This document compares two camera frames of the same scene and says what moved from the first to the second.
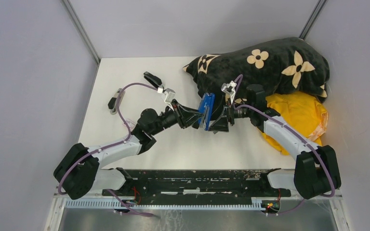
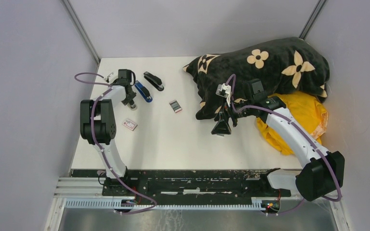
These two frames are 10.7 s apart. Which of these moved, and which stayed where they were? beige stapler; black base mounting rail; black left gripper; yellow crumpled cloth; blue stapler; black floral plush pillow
Moved: blue stapler; beige stapler; black left gripper
Stayed: black base mounting rail; black floral plush pillow; yellow crumpled cloth
